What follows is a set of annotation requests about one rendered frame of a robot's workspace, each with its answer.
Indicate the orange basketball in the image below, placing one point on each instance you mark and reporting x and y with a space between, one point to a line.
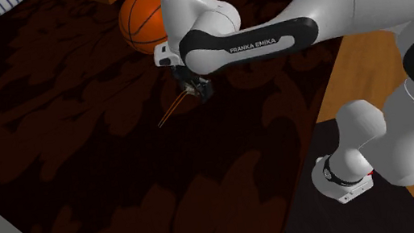
139 19

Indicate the thin orange sticks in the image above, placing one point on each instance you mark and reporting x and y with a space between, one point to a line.
172 109

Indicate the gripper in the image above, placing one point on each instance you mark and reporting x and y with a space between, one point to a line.
196 86

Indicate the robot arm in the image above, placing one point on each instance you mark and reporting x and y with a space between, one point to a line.
336 9

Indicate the bed with dark floral cover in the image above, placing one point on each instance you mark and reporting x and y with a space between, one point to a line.
76 148

